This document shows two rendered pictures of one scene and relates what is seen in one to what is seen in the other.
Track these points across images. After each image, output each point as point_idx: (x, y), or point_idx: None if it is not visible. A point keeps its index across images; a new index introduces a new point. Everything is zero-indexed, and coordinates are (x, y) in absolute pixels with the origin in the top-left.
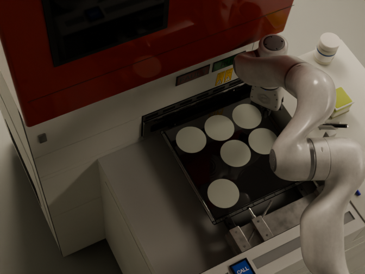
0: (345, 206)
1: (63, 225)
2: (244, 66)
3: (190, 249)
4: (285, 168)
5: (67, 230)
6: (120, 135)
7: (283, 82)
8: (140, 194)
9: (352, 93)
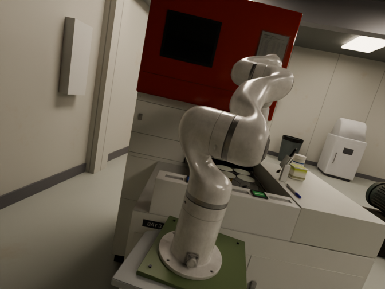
0: (269, 81)
1: (122, 214)
2: None
3: None
4: (238, 63)
5: (123, 222)
6: (174, 149)
7: None
8: None
9: (309, 179)
